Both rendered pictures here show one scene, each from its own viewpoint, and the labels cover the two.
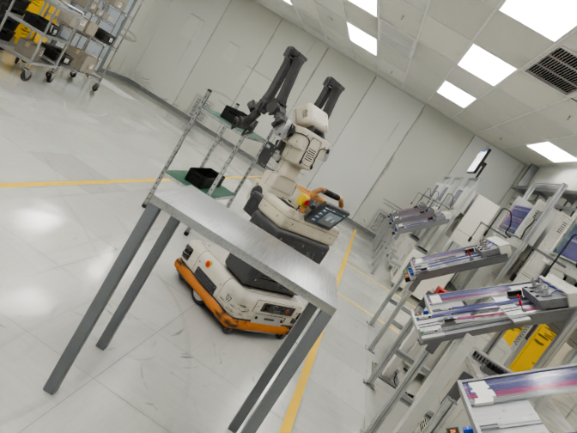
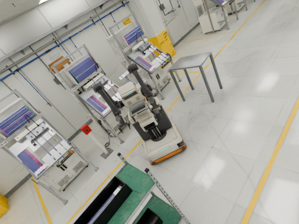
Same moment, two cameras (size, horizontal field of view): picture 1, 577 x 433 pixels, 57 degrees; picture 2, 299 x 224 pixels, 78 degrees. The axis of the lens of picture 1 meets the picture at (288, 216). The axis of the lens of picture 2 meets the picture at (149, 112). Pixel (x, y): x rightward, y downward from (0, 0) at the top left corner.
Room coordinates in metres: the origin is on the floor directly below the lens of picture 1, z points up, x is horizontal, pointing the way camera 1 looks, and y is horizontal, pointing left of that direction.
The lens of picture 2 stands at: (4.61, 2.07, 2.13)
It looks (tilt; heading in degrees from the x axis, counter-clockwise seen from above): 30 degrees down; 236
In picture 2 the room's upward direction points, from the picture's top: 31 degrees counter-clockwise
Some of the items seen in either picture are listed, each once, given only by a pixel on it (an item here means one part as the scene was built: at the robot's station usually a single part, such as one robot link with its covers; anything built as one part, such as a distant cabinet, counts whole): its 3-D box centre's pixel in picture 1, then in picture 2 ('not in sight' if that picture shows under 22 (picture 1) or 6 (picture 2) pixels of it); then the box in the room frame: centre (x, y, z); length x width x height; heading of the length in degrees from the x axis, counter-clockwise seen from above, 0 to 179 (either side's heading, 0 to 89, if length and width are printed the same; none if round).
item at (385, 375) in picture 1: (414, 333); (95, 140); (3.80, -1.24, 0.39); 0.24 x 0.24 x 0.78; 85
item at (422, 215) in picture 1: (432, 227); not in sight; (9.16, -2.20, 0.95); 1.37 x 0.82 x 1.90; 85
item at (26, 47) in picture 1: (29, 49); not in sight; (6.34, 3.71, 0.30); 0.30 x 0.23 x 0.18; 13
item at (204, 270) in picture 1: (240, 287); (161, 139); (3.30, 0.02, 0.16); 0.67 x 0.64 x 0.25; 49
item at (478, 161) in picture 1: (480, 164); not in sight; (7.73, -1.92, 2.10); 0.58 x 0.14 x 0.41; 175
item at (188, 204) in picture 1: (201, 328); (195, 78); (1.89, 0.06, 0.40); 0.70 x 0.45 x 0.80; 89
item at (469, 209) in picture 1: (443, 237); not in sight; (7.72, -2.06, 0.95); 1.36 x 0.82 x 1.90; 85
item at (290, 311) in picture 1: (277, 308); not in sight; (3.10, -0.24, 0.23); 0.41 x 0.02 x 0.08; 139
